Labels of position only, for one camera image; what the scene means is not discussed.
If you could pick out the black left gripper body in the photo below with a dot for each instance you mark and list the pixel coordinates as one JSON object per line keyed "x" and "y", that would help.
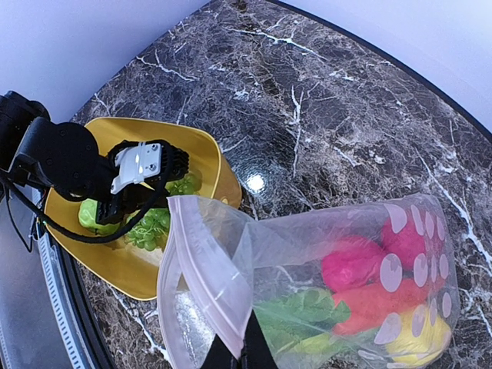
{"x": 127, "y": 201}

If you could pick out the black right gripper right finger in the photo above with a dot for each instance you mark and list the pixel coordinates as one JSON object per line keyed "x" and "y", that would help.
{"x": 255, "y": 353}

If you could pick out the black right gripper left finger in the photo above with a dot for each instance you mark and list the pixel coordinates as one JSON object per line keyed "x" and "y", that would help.
{"x": 219, "y": 357}

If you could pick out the green grape bunch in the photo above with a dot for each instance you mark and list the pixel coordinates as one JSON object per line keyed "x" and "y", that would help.
{"x": 151, "y": 232}

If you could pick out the yellow plastic basket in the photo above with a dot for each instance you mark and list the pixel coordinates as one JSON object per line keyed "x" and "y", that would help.
{"x": 116, "y": 263}

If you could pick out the green bumpy cucumber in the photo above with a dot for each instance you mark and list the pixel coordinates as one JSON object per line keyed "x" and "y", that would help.
{"x": 322, "y": 344}

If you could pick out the green leafy vegetable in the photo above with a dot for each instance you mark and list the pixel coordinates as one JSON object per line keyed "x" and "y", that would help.
{"x": 286, "y": 321}

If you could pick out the orange carrot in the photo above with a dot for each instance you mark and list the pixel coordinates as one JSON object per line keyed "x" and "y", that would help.
{"x": 371, "y": 304}

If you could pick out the red tomato front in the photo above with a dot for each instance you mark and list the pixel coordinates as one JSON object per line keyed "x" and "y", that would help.
{"x": 355, "y": 262}

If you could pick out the clear zip top bag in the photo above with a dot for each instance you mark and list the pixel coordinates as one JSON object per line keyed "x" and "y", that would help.
{"x": 219, "y": 263}

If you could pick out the yellow lemon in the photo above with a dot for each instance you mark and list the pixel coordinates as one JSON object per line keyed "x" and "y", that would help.
{"x": 420, "y": 342}

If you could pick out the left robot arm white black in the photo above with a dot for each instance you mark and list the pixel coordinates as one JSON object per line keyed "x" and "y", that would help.
{"x": 64, "y": 157}

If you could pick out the green chayote front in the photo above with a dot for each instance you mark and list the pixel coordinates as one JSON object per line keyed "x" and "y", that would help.
{"x": 87, "y": 219}

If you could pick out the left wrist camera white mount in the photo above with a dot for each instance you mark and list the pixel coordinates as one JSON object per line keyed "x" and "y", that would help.
{"x": 137, "y": 162}

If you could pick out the white slotted cable duct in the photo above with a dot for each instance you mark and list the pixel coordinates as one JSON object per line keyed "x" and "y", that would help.
{"x": 74, "y": 343}

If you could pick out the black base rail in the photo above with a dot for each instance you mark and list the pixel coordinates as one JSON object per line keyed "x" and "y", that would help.
{"x": 88, "y": 334}

